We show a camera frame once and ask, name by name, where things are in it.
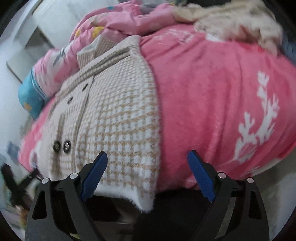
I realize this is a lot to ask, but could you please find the beige houndstooth knit cardigan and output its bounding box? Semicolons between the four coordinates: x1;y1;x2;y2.
37;35;160;211

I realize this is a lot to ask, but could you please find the pink floral bed blanket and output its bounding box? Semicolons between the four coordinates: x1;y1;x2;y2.
18;24;295;191

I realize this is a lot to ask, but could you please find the pink cartoon print duvet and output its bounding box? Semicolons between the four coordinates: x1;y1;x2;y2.
18;1;176;120

